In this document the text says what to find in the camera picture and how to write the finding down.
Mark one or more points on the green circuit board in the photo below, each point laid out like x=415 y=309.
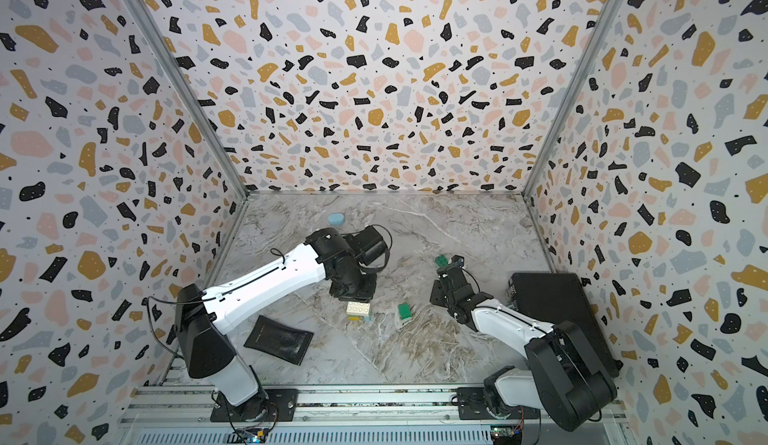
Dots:
x=253 y=435

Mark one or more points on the dark green long lego brick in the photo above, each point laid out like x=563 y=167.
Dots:
x=442 y=261

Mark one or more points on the black hard case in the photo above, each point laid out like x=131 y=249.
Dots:
x=555 y=298

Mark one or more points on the cream long lego brick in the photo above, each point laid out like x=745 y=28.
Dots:
x=358 y=309

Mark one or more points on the light blue round puck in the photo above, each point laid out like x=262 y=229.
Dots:
x=336 y=219

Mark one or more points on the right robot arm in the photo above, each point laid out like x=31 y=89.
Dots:
x=569 y=373

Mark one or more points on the aluminium frame rail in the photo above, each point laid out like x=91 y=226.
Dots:
x=353 y=414

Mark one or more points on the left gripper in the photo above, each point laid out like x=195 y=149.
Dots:
x=366 y=296

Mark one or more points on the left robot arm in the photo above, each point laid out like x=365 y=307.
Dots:
x=205 y=318

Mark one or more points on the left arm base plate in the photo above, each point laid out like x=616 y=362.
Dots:
x=269 y=405

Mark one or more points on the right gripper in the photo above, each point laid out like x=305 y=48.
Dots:
x=435 y=290

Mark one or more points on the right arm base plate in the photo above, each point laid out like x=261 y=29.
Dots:
x=474 y=403

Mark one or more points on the green square lego brick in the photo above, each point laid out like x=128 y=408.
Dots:
x=404 y=312

